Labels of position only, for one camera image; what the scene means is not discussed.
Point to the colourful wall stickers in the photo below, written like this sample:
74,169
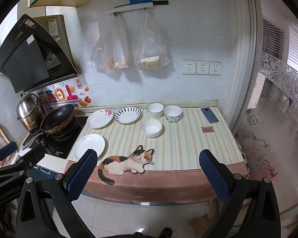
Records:
65,92

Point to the floral white plate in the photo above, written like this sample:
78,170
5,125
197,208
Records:
100,119

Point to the left wall socket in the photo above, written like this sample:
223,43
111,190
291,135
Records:
188,67

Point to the small brown card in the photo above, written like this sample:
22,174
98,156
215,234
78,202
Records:
207,129

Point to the white bowl blue pattern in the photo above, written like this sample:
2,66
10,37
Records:
172,113

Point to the stainless steel pot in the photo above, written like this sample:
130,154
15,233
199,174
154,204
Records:
30,112

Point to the blue handled knife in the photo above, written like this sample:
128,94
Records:
158,2

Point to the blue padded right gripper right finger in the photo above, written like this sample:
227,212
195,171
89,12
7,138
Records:
229,188

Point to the black striped white plate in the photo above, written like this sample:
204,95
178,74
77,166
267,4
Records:
127,115

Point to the wooden rolling pin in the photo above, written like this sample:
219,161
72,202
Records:
4,136

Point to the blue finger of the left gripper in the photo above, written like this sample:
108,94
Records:
7,150

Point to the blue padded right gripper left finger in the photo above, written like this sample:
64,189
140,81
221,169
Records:
67,187

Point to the plain white plate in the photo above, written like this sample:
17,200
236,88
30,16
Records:
91,141

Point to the plain white bowl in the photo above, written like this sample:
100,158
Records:
151,128

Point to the plastic bag with white block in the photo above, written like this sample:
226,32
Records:
149,48

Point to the white bowl dark rim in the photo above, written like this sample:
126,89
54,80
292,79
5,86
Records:
155,110

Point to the wall socket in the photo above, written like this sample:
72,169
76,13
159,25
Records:
215,68
202,68
188,67

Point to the striped tablecloth with cat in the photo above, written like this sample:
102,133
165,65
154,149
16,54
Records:
175,174

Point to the blue smartphone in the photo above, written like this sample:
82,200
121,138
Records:
210,116

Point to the right wall socket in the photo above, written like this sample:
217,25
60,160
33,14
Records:
215,68

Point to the plastic bag with orange food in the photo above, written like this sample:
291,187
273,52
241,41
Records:
111,50

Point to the black range hood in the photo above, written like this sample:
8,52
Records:
31,58

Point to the white wall hook rail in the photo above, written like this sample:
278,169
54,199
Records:
129,7

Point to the black frying pan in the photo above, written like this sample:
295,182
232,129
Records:
54,124

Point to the black induction cooktop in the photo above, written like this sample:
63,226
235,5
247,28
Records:
58,146

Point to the middle wall socket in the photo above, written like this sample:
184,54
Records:
202,68

